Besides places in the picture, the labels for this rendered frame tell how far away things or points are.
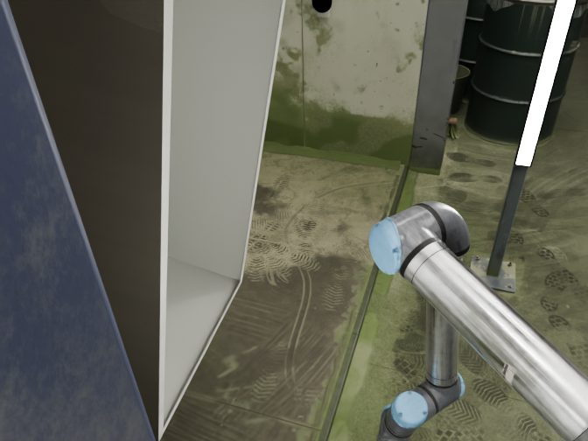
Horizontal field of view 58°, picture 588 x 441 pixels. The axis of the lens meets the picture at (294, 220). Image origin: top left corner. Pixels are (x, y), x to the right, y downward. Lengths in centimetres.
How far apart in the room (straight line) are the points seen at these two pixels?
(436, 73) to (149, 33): 236
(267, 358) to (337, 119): 159
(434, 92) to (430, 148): 34
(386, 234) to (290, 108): 217
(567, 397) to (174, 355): 102
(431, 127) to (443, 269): 204
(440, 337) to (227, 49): 91
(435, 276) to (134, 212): 60
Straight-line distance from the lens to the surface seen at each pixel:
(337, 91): 311
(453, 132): 367
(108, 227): 96
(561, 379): 106
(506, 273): 262
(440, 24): 290
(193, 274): 182
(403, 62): 298
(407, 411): 155
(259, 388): 203
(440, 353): 151
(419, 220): 119
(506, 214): 238
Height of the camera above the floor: 169
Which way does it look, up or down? 37 degrees down
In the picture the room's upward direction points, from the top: 2 degrees counter-clockwise
